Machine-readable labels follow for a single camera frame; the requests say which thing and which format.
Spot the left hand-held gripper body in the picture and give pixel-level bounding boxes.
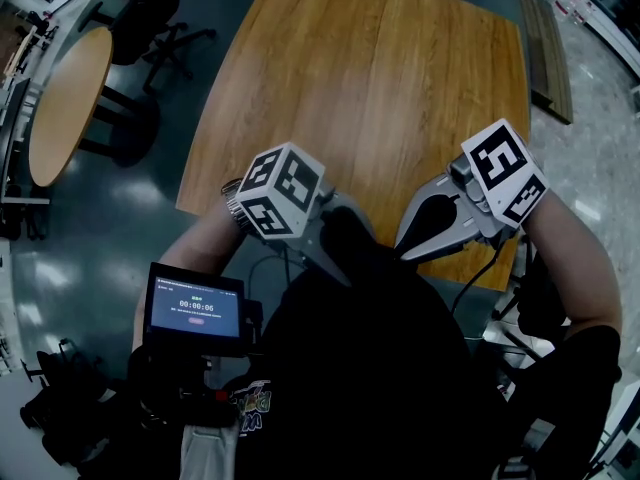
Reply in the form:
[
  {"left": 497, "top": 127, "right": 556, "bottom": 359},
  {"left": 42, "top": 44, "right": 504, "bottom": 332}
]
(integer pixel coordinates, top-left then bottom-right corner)
[{"left": 233, "top": 141, "right": 335, "bottom": 252}]

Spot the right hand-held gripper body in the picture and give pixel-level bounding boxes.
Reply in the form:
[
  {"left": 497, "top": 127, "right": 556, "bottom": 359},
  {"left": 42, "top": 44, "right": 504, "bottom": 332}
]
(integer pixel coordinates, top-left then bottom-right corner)
[{"left": 447, "top": 118, "right": 550, "bottom": 249}]

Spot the person's left forearm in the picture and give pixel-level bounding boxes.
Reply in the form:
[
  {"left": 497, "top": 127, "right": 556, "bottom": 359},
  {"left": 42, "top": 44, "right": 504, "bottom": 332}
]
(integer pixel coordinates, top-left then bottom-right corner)
[{"left": 132, "top": 200, "right": 249, "bottom": 350}]

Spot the person's right forearm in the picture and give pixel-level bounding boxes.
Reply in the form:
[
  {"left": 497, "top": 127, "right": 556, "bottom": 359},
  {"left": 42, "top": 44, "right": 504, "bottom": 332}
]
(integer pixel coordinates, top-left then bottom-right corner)
[{"left": 519, "top": 190, "right": 624, "bottom": 340}]

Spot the silver wrist watch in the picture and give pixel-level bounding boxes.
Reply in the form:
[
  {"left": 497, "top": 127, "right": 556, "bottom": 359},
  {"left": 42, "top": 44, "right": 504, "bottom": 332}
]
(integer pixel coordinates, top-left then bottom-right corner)
[{"left": 221, "top": 178, "right": 249, "bottom": 232}]

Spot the black office chair with armrests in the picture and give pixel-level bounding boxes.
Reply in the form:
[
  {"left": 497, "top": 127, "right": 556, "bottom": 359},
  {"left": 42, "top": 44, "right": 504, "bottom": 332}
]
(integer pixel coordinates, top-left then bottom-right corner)
[{"left": 492, "top": 235, "right": 572, "bottom": 365}]

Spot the person's black shirt torso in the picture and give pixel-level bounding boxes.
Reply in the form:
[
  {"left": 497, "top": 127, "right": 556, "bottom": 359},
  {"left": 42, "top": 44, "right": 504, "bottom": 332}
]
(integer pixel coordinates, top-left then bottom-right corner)
[{"left": 222, "top": 262, "right": 624, "bottom": 480}]

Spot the black monitor with lit screen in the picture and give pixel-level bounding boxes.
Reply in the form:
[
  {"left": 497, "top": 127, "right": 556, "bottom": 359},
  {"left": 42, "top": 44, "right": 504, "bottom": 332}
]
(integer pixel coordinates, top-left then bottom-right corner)
[{"left": 142, "top": 261, "right": 264, "bottom": 357}]

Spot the black office chair with coat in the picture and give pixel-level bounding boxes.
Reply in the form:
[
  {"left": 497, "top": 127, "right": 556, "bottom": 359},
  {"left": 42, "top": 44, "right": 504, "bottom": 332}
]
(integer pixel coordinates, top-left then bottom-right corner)
[{"left": 79, "top": 0, "right": 218, "bottom": 95}]

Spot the round wooden table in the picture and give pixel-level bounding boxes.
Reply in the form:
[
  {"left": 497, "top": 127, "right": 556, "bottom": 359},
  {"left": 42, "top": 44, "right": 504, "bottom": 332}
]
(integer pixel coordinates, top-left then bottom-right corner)
[{"left": 28, "top": 26, "right": 162, "bottom": 188}]

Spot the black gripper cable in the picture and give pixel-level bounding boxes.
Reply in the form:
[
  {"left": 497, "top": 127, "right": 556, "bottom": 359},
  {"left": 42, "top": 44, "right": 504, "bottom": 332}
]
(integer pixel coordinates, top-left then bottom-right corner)
[
  {"left": 247, "top": 246, "right": 307, "bottom": 295},
  {"left": 449, "top": 240, "right": 507, "bottom": 315}
]

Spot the black camera rig mount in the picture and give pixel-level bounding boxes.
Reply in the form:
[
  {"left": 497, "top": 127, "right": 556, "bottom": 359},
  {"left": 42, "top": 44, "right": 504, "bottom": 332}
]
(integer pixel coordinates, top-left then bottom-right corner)
[{"left": 127, "top": 345, "right": 242, "bottom": 430}]

